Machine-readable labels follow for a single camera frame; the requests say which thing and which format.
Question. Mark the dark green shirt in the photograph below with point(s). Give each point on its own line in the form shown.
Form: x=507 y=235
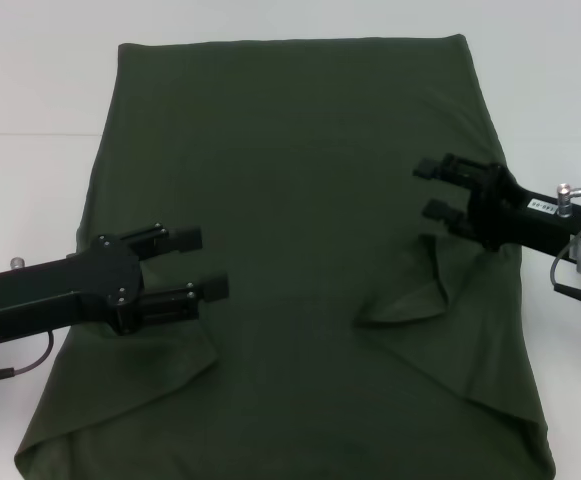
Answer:
x=295 y=150

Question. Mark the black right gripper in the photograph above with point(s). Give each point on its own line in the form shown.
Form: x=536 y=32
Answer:
x=520 y=215

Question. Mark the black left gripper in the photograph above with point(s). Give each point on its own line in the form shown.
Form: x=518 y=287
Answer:
x=60 y=295

